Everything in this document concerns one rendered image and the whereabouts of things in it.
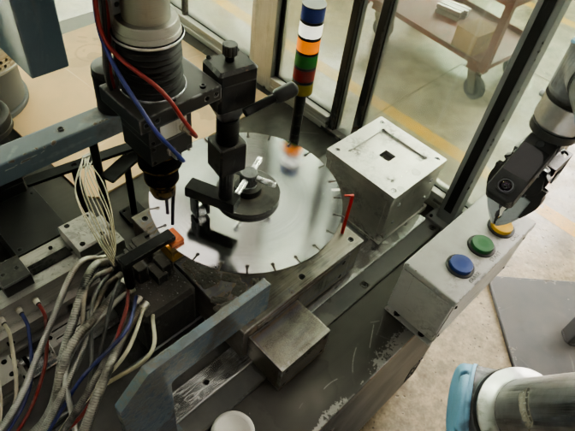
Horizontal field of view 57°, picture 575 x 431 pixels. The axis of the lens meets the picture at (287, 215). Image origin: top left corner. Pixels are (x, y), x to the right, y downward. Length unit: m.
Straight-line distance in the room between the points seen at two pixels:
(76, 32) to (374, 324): 1.20
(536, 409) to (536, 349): 1.46
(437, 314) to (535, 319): 1.22
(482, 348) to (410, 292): 1.07
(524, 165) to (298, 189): 0.37
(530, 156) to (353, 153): 0.39
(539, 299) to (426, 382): 0.60
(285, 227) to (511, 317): 1.38
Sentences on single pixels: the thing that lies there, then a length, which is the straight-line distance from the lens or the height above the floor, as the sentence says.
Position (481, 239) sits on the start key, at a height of 0.91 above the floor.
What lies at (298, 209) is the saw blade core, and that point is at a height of 0.95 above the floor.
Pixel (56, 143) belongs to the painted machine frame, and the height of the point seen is 1.04.
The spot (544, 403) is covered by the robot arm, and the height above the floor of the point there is 1.12.
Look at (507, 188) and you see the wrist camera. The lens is 0.83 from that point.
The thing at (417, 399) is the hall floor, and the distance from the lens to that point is 1.86.
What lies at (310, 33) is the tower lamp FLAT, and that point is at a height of 1.11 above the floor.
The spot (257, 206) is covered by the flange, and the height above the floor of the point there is 0.96.
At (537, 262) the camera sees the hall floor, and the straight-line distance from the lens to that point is 2.38.
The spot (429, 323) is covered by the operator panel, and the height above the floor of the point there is 0.80.
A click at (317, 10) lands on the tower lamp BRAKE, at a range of 1.02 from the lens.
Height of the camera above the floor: 1.61
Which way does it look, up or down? 48 degrees down
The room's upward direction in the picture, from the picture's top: 9 degrees clockwise
